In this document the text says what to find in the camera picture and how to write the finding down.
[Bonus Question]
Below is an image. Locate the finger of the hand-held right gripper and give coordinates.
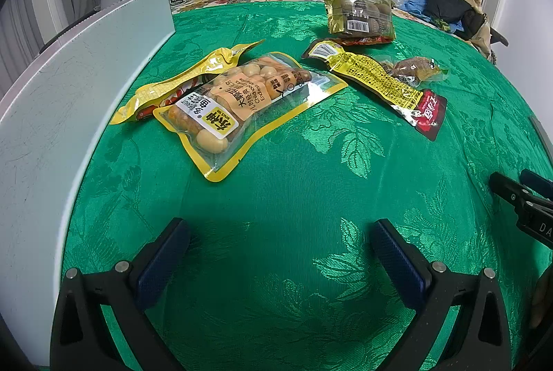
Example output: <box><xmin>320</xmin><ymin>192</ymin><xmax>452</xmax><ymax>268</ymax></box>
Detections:
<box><xmin>489</xmin><ymin>171</ymin><xmax>527</xmax><ymax>204</ymax></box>
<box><xmin>519</xmin><ymin>169</ymin><xmax>553</xmax><ymax>202</ymax></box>

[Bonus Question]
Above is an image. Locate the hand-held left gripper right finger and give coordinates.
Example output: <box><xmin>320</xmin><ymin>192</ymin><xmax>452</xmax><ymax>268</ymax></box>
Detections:
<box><xmin>372</xmin><ymin>218</ymin><xmax>513</xmax><ymax>371</ymax></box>

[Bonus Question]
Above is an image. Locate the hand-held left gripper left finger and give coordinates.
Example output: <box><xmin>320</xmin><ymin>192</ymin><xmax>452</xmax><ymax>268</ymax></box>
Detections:
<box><xmin>51</xmin><ymin>217</ymin><xmax>192</xmax><ymax>371</ymax></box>

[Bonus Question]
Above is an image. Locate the long yellow snack packet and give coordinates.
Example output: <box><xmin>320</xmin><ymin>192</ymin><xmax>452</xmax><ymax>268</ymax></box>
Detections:
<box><xmin>109</xmin><ymin>39</ymin><xmax>265</xmax><ymax>125</ymax></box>

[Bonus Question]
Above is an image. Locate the white cardboard box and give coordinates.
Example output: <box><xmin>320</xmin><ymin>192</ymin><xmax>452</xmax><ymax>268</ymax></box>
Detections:
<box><xmin>0</xmin><ymin>0</ymin><xmax>175</xmax><ymax>368</ymax></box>

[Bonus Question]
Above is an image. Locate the yellow-edged egg snack packet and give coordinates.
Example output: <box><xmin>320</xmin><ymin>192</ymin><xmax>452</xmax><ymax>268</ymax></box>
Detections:
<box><xmin>153</xmin><ymin>52</ymin><xmax>350</xmax><ymax>183</ymax></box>

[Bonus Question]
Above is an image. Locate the person's right hand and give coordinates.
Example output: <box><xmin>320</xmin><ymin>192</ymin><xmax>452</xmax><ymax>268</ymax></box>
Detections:
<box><xmin>529</xmin><ymin>267</ymin><xmax>553</xmax><ymax>331</ymax></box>

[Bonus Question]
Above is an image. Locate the dark grey flat device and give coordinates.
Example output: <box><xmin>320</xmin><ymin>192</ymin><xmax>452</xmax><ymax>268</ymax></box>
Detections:
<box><xmin>528</xmin><ymin>115</ymin><xmax>553</xmax><ymax>154</ymax></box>

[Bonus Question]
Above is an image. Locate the green floral bedspread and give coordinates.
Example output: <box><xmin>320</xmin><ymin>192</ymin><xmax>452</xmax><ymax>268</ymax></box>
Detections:
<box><xmin>60</xmin><ymin>1</ymin><xmax>553</xmax><ymax>371</ymax></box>

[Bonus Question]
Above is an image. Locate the clear packet of brown meat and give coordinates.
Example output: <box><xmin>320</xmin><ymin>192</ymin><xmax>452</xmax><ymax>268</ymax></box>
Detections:
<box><xmin>372</xmin><ymin>55</ymin><xmax>450</xmax><ymax>91</ymax></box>

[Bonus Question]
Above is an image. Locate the yellow and red strip packet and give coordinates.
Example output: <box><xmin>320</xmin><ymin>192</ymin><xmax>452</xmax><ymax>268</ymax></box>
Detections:
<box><xmin>301</xmin><ymin>38</ymin><xmax>448</xmax><ymax>142</ymax></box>

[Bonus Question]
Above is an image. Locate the red snack packet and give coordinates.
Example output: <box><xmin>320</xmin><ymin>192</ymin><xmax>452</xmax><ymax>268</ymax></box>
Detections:
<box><xmin>335</xmin><ymin>31</ymin><xmax>396</xmax><ymax>47</ymax></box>

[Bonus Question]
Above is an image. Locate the blue cloth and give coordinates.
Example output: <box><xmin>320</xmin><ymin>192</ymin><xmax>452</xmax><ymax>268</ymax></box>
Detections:
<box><xmin>395</xmin><ymin>0</ymin><xmax>429</xmax><ymax>16</ymax></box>

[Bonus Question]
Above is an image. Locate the gold packet of brown balls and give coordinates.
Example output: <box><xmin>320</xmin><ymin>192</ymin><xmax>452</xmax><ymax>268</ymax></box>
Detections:
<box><xmin>323</xmin><ymin>0</ymin><xmax>396</xmax><ymax>42</ymax></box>

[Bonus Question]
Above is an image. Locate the flower print bedsheet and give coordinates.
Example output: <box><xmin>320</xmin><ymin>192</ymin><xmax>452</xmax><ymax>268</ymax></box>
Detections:
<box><xmin>170</xmin><ymin>0</ymin><xmax>433</xmax><ymax>16</ymax></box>

